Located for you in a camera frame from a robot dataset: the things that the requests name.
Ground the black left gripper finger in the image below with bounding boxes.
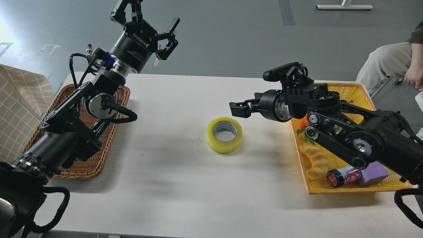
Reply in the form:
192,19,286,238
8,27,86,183
150,18,181,60
110,0,143,27

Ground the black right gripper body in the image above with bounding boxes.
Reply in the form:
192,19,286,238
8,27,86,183
254,90,284,122

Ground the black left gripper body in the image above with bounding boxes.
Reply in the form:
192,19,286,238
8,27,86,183
109,20,158,73

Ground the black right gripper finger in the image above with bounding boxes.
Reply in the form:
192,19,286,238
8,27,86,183
229,98,260,107
230,105,259,118

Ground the yellow tape roll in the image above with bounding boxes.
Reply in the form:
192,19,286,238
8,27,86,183
207,117,243,154

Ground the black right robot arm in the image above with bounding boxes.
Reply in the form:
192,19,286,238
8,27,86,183
229,62,423,228

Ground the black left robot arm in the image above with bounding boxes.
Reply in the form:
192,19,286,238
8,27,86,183
1,0,180,238

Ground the person's lower hand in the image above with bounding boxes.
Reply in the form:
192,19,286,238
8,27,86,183
404,64,423,92

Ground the orange toy carrot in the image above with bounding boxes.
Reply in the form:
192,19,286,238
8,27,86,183
296,117,316,145

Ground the yellow toy croissant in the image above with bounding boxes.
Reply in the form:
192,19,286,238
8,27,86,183
300,143,329,180

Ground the yellow plastic basket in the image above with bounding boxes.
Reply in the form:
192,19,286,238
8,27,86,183
290,82,412,194

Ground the small dark red-labelled jar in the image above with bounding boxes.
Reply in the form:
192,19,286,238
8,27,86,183
326,165,362,188

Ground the white stand base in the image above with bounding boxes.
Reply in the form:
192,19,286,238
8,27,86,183
316,0,374,11

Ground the purple foam block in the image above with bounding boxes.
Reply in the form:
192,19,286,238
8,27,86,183
359,161,389,187

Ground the beige checkered cloth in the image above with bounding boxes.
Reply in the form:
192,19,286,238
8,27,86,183
0,64,54,164

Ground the person in beige trousers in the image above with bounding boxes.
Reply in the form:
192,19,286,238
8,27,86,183
356,21,423,97

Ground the brown wicker basket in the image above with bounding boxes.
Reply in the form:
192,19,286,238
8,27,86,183
22,84,131,179

